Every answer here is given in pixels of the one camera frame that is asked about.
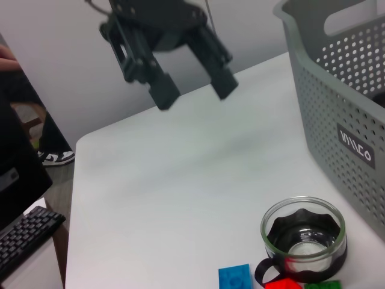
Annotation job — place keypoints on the black white sneaker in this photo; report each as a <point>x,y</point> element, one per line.
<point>57,157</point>

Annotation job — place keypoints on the brown wooden stool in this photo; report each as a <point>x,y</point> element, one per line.
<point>25,120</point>

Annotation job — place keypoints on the bystander black trousers leg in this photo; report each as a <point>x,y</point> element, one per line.
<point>55,135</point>

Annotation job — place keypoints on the grey perforated plastic storage bin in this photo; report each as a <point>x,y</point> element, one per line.
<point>331,135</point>

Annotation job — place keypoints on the black computer keyboard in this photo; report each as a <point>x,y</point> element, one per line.
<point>27,231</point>

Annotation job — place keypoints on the bystander bare forearm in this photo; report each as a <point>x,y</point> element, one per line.
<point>7,61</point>

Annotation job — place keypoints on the bright red long brick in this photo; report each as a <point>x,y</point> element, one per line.
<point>284,284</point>

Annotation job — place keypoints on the blue square toy brick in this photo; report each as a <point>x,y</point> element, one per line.
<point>234,277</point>

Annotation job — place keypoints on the white office desk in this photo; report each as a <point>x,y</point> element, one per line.
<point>36,265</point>

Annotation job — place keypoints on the green toy brick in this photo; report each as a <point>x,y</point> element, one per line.
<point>323,285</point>

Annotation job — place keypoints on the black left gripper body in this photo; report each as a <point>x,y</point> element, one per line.
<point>159,18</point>

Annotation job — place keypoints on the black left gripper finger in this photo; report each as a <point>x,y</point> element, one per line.
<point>162,90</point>
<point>221,81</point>

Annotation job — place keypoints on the black computer monitor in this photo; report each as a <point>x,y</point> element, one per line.
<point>15,165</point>

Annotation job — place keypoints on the glass jar left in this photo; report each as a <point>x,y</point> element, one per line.
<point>303,250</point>

